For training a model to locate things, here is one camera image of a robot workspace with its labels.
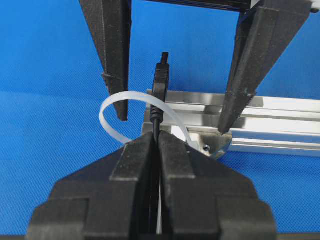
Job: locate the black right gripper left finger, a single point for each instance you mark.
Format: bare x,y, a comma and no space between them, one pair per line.
113,198

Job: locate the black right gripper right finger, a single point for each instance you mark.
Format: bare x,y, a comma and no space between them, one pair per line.
203,199

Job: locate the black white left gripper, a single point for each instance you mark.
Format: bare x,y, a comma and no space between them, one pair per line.
225,5

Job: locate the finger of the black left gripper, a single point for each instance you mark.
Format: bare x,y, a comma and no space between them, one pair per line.
109,23
262,34

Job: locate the aluminium extrusion rectangular frame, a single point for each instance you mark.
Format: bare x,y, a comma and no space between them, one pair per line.
268,125

